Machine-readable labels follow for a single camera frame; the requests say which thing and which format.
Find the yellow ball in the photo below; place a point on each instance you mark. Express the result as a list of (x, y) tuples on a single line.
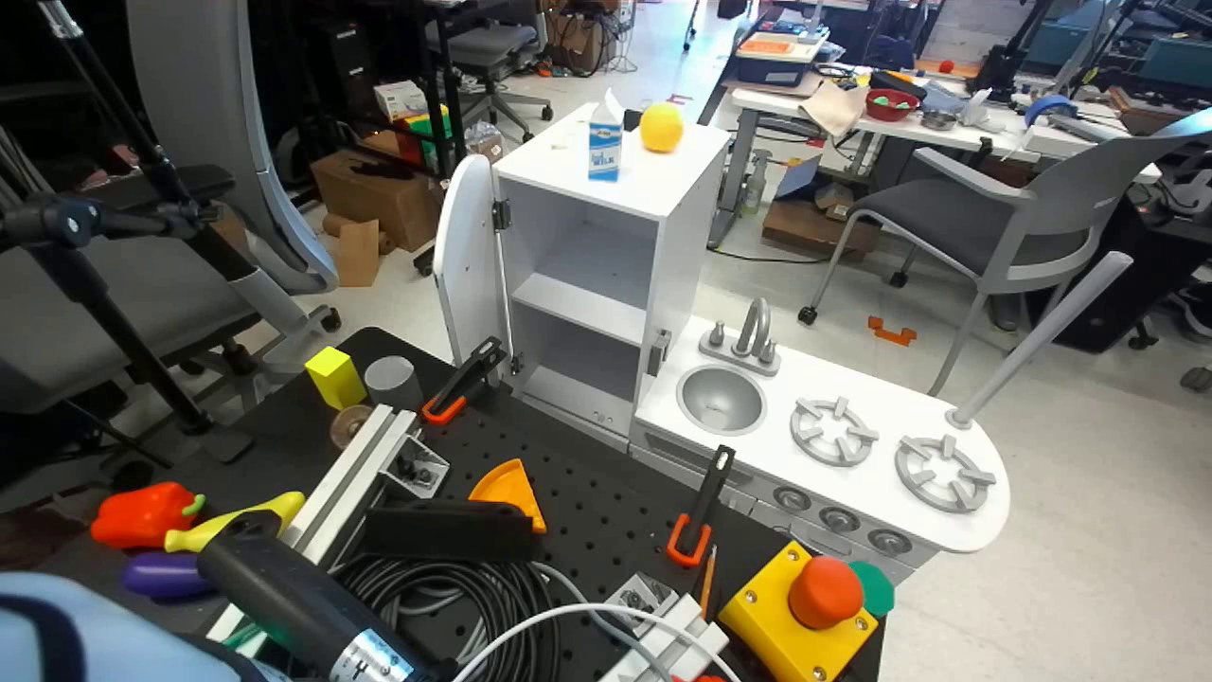
[(660, 125)]

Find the white toy kitchen set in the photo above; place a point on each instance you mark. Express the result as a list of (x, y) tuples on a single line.
[(587, 292)]

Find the orange black clamp left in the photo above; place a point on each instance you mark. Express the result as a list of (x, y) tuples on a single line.
[(480, 370)]

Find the orange black clamp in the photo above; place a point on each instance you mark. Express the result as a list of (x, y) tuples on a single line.
[(480, 370), (691, 531)]

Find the silver toy faucet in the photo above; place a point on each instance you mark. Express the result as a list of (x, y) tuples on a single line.
[(750, 347)]

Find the orange funnel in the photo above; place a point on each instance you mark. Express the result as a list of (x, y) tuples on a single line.
[(508, 486)]

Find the orange black clamp right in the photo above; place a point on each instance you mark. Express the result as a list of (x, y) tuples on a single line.
[(691, 531)]

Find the white blue carton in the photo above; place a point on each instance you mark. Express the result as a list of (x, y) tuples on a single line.
[(602, 143)]

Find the grey disc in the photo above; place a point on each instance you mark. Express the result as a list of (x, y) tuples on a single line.
[(389, 374)]

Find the yellow block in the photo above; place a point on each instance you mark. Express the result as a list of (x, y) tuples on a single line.
[(333, 375)]

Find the cardboard box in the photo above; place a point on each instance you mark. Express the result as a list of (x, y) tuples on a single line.
[(357, 190)]

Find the yellow emergency stop button box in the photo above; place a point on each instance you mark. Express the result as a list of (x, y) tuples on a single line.
[(808, 615)]

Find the grey toy burner right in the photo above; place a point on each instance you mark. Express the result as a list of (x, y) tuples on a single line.
[(942, 475)]

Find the cluttered white desk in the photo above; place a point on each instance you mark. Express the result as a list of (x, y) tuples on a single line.
[(841, 110)]

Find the grey office chair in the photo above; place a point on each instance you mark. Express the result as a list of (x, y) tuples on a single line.
[(1014, 241)]

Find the yellow toy banana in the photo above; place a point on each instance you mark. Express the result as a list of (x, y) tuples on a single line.
[(193, 538)]

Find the purple toy eggplant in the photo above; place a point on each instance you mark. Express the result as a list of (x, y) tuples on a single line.
[(168, 577)]

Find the orange toy pepper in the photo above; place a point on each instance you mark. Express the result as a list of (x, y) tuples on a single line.
[(145, 517)]

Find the aluminium extrusion rail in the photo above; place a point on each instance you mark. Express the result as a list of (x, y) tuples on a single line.
[(333, 503)]

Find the black camera tripod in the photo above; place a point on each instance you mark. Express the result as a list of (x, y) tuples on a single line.
[(92, 289)]

